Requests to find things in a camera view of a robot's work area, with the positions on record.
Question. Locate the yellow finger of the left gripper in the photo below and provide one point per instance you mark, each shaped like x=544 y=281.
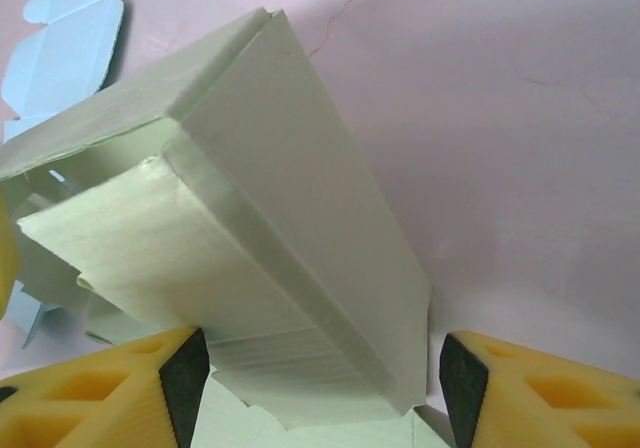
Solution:
x=6 y=258

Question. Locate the light blue paper box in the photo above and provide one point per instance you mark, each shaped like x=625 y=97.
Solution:
x=65 y=58

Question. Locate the light green paper box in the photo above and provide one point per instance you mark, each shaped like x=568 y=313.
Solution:
x=300 y=193

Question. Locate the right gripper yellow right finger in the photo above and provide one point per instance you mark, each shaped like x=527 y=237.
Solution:
x=550 y=408

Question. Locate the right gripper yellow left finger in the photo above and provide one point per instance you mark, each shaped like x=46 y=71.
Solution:
x=75 y=408

